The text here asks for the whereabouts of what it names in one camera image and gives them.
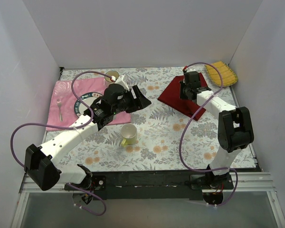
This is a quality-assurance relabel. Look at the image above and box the silver fork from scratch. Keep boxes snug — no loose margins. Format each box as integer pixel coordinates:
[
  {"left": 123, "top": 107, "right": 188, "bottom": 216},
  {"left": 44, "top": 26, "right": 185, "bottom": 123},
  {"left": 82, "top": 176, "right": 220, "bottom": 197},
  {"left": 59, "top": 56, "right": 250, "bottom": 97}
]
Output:
[{"left": 57, "top": 99, "right": 63, "bottom": 122}]

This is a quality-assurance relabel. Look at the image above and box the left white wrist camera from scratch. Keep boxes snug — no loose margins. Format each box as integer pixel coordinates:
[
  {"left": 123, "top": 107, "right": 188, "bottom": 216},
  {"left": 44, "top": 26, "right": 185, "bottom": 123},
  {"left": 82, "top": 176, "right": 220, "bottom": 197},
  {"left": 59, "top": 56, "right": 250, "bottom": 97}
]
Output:
[{"left": 112, "top": 74, "right": 130, "bottom": 91}]

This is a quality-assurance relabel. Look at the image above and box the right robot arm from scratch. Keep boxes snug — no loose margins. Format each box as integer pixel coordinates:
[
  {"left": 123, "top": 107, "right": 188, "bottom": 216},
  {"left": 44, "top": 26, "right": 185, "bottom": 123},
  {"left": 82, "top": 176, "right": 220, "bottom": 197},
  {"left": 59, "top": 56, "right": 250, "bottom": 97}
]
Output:
[{"left": 180, "top": 70, "right": 254, "bottom": 190}]

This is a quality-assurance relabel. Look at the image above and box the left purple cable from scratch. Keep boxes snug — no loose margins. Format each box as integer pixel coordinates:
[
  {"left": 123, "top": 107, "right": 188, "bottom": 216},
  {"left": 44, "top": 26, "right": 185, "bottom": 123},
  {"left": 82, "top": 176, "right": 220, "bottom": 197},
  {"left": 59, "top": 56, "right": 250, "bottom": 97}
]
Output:
[{"left": 10, "top": 70, "right": 116, "bottom": 216}]

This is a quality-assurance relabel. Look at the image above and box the white mug black handle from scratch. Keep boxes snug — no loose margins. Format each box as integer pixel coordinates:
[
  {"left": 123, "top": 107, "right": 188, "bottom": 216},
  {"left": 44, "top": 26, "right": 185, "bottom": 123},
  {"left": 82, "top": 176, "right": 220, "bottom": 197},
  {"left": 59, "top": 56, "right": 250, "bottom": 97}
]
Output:
[{"left": 104, "top": 70, "right": 119, "bottom": 87}]

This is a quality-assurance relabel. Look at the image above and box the purple cable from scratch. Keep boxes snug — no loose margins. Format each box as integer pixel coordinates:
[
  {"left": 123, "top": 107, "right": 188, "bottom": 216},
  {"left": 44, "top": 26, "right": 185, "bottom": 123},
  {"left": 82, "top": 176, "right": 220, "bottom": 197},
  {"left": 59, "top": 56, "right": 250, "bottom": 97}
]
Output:
[
  {"left": 180, "top": 62, "right": 238, "bottom": 207},
  {"left": 10, "top": 70, "right": 116, "bottom": 216}
]

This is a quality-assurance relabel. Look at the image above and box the floral tablecloth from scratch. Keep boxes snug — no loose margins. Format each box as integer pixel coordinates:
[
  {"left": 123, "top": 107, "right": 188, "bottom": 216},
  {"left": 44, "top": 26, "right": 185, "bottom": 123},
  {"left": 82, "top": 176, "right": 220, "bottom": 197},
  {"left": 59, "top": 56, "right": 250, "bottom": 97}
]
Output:
[{"left": 38, "top": 65, "right": 258, "bottom": 172}]

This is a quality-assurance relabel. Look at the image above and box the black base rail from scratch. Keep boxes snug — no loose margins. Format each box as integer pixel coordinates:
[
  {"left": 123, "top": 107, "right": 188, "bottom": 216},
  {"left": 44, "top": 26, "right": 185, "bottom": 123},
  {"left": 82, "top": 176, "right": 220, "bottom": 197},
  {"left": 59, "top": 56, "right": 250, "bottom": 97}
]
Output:
[{"left": 64, "top": 170, "right": 234, "bottom": 200}]

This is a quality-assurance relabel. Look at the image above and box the aluminium frame rail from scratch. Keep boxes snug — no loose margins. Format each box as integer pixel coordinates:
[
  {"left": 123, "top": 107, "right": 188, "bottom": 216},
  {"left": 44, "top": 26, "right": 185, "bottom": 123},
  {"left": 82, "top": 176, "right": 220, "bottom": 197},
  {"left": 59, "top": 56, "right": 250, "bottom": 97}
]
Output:
[{"left": 11, "top": 169, "right": 285, "bottom": 228}]

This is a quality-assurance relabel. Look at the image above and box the pink placemat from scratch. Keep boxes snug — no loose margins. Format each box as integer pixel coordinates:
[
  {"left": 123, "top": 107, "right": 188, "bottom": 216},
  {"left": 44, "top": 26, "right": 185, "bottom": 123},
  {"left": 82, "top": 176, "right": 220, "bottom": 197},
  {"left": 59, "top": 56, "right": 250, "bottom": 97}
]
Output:
[{"left": 45, "top": 76, "right": 131, "bottom": 132}]

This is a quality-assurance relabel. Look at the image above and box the white plate blue rim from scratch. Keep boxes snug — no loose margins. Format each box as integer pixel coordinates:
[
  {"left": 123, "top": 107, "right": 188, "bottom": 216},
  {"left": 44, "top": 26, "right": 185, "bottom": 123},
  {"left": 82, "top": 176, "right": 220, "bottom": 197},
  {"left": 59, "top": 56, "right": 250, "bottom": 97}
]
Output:
[{"left": 74, "top": 92, "right": 103, "bottom": 117}]

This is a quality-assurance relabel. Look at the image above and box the yellow mug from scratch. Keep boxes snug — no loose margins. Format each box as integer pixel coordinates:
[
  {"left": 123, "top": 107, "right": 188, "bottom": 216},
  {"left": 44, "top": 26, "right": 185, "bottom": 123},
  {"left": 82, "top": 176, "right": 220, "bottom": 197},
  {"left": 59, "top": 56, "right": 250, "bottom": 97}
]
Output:
[{"left": 121, "top": 123, "right": 137, "bottom": 147}]

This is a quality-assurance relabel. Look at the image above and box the dark red cloth napkin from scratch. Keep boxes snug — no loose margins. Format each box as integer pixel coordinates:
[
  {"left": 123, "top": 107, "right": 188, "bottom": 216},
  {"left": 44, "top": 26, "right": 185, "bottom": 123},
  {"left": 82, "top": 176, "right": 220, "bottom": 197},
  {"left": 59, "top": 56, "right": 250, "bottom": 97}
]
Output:
[{"left": 158, "top": 71, "right": 210, "bottom": 117}]

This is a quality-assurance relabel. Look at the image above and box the yellow bamboo tray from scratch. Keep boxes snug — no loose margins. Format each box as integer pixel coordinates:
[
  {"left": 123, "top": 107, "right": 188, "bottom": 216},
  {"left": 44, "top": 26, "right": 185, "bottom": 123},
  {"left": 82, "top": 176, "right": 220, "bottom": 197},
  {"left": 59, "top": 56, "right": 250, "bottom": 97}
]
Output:
[{"left": 205, "top": 61, "right": 238, "bottom": 87}]

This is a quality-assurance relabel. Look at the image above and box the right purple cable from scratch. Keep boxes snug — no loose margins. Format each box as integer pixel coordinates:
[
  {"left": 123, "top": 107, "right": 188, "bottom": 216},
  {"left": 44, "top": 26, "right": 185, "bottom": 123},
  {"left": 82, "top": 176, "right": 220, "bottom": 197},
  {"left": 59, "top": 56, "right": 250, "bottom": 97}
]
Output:
[{"left": 180, "top": 62, "right": 238, "bottom": 207}]

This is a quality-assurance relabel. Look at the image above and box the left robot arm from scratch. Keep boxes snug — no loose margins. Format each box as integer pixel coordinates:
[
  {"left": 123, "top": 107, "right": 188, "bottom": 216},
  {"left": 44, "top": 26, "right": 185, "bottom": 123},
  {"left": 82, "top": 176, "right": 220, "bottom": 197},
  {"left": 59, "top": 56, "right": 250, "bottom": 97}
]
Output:
[{"left": 24, "top": 84, "right": 151, "bottom": 191}]

